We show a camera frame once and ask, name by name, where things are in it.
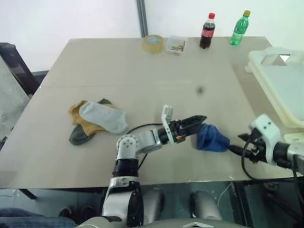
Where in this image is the light grey sock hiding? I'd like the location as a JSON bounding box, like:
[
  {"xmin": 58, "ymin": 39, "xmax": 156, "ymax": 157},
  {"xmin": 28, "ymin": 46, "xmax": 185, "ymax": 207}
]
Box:
[{"xmin": 79, "ymin": 101, "xmax": 129, "ymax": 135}]

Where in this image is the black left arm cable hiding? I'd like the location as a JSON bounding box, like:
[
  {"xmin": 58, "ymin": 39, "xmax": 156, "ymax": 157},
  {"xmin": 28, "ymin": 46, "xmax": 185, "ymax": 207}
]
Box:
[{"xmin": 125, "ymin": 122, "xmax": 164, "ymax": 170}]

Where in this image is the clear box with coloured clips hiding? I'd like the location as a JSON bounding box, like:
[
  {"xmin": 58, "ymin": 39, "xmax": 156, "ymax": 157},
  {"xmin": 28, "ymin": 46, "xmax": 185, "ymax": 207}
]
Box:
[{"xmin": 165, "ymin": 35, "xmax": 189, "ymax": 56}]

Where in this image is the grey rounded shape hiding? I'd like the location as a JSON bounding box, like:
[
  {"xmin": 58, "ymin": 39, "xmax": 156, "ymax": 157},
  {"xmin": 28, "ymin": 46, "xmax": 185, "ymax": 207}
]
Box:
[{"xmin": 189, "ymin": 190, "xmax": 223, "ymax": 223}]

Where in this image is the cola bottle with red cap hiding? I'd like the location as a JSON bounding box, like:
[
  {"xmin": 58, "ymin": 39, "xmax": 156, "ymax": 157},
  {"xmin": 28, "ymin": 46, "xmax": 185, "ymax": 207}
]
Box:
[{"xmin": 199, "ymin": 12, "xmax": 216, "ymax": 50}]

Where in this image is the green bottle with yellow cap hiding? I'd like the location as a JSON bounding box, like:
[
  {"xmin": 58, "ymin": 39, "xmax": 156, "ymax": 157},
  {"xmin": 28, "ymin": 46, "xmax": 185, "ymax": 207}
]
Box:
[{"xmin": 229, "ymin": 9, "xmax": 252, "ymax": 46}]

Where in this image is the black table leg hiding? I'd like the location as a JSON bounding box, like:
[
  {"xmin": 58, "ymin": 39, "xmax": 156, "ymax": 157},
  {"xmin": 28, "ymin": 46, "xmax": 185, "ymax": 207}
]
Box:
[
  {"xmin": 19, "ymin": 189, "xmax": 38, "ymax": 200},
  {"xmin": 231, "ymin": 181, "xmax": 254, "ymax": 228}
]

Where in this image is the dark green sock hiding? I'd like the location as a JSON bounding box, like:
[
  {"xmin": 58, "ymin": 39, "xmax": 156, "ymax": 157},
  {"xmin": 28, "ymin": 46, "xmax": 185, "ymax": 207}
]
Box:
[{"xmin": 68, "ymin": 98, "xmax": 115, "ymax": 146}]

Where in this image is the grey cloth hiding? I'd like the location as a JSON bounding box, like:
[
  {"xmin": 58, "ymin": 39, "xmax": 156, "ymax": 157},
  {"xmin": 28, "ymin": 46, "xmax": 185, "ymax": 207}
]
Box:
[{"xmin": 0, "ymin": 57, "xmax": 31, "ymax": 143}]

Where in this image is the brown packing tape roll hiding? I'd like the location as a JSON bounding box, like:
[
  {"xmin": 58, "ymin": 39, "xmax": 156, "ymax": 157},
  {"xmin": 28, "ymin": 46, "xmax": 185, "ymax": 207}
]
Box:
[{"xmin": 142, "ymin": 34, "xmax": 165, "ymax": 55}]

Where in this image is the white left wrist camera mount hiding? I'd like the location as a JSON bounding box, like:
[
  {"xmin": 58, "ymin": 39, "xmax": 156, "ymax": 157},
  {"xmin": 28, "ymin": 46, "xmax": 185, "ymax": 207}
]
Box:
[{"xmin": 161, "ymin": 104, "xmax": 175, "ymax": 145}]

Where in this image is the thin white cable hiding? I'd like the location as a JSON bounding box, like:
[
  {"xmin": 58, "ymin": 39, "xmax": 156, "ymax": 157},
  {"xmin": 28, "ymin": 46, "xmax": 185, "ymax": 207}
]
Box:
[{"xmin": 218, "ymin": 182, "xmax": 233, "ymax": 205}]

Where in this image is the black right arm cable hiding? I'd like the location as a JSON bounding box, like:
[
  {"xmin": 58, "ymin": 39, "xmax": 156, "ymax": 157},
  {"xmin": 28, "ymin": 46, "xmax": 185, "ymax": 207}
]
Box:
[{"xmin": 241, "ymin": 134, "xmax": 304, "ymax": 184}]

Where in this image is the mustard yellow sock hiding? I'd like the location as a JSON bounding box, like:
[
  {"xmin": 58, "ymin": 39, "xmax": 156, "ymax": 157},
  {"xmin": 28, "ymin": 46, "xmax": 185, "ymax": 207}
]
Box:
[{"xmin": 68, "ymin": 100, "xmax": 119, "ymax": 137}]

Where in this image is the black chair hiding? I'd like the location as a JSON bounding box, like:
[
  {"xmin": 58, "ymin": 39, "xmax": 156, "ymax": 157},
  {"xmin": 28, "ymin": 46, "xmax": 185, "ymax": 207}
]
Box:
[{"xmin": 0, "ymin": 42, "xmax": 50, "ymax": 100}]

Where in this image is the blue denim trouser leg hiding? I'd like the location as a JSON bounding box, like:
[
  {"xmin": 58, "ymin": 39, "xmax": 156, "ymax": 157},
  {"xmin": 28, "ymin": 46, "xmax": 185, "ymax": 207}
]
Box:
[{"xmin": 0, "ymin": 208, "xmax": 78, "ymax": 228}]

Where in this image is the blue sock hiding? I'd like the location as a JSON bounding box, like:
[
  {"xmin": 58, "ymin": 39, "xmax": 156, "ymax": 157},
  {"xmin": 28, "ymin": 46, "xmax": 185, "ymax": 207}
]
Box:
[{"xmin": 196, "ymin": 123, "xmax": 231, "ymax": 153}]

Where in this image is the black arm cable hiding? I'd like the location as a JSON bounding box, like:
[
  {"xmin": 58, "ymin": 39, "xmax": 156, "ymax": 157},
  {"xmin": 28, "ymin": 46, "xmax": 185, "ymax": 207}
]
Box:
[
  {"xmin": 125, "ymin": 122, "xmax": 164, "ymax": 170},
  {"xmin": 241, "ymin": 134, "xmax": 304, "ymax": 184}
]

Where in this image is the dark shoe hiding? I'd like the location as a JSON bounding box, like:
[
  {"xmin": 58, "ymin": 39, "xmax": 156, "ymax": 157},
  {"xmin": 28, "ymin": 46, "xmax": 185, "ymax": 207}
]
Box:
[
  {"xmin": 58, "ymin": 206, "xmax": 74, "ymax": 218},
  {"xmin": 79, "ymin": 206, "xmax": 95, "ymax": 218}
]

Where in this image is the grey metal pole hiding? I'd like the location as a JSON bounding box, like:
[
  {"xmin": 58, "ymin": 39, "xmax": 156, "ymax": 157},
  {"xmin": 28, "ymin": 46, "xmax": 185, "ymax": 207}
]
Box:
[{"xmin": 136, "ymin": 0, "xmax": 149, "ymax": 38}]

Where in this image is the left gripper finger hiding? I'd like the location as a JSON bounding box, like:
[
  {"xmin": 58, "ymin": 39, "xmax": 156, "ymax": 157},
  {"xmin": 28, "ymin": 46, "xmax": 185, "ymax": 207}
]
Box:
[
  {"xmin": 183, "ymin": 123, "xmax": 203, "ymax": 137},
  {"xmin": 182, "ymin": 115, "xmax": 208, "ymax": 128}
]

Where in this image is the cream plastic tray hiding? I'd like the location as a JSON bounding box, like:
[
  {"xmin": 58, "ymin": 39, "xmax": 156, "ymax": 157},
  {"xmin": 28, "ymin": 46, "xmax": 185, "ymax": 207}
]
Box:
[{"xmin": 244, "ymin": 47, "xmax": 304, "ymax": 130}]

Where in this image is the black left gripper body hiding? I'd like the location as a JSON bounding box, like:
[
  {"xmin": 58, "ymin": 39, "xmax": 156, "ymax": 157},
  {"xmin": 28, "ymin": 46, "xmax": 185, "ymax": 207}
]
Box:
[{"xmin": 170, "ymin": 119, "xmax": 191, "ymax": 144}]

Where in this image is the grey robot torso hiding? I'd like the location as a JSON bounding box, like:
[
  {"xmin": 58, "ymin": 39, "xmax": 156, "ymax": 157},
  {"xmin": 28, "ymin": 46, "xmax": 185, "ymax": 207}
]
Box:
[{"xmin": 78, "ymin": 215, "xmax": 240, "ymax": 228}]

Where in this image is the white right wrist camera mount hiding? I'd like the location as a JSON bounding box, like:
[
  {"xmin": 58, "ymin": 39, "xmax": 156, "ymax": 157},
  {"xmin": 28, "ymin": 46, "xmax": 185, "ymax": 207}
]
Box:
[{"xmin": 248, "ymin": 114, "xmax": 283, "ymax": 165}]

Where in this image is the cream plastic lid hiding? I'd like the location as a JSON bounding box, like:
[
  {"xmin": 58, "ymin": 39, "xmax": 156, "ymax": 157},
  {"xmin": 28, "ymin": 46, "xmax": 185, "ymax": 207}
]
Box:
[{"xmin": 284, "ymin": 132, "xmax": 304, "ymax": 144}]

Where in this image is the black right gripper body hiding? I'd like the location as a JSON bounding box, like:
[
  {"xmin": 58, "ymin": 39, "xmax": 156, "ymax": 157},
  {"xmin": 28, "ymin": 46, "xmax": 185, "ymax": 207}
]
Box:
[{"xmin": 243, "ymin": 128, "xmax": 268, "ymax": 164}]

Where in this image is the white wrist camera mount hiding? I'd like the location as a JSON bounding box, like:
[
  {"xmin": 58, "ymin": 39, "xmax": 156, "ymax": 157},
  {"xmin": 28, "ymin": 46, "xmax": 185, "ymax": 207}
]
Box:
[
  {"xmin": 248, "ymin": 114, "xmax": 283, "ymax": 165},
  {"xmin": 161, "ymin": 104, "xmax": 175, "ymax": 145}
]

